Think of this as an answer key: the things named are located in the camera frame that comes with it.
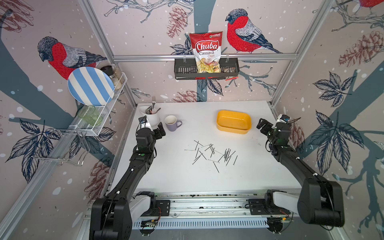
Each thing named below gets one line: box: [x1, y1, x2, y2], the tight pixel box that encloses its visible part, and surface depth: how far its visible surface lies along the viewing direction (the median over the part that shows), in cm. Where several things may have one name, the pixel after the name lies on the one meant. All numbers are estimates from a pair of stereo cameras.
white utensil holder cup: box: [138, 105, 161, 127], surface depth 106 cm
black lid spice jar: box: [100, 65, 122, 91], surface depth 82 cm
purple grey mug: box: [164, 115, 183, 132], surface depth 102 cm
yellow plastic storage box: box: [216, 110, 253, 135], surface depth 109 cm
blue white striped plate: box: [67, 66, 115, 107], surface depth 74 cm
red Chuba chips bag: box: [189, 31, 223, 74], surface depth 83 cm
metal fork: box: [151, 96, 156, 114], surface depth 108 cm
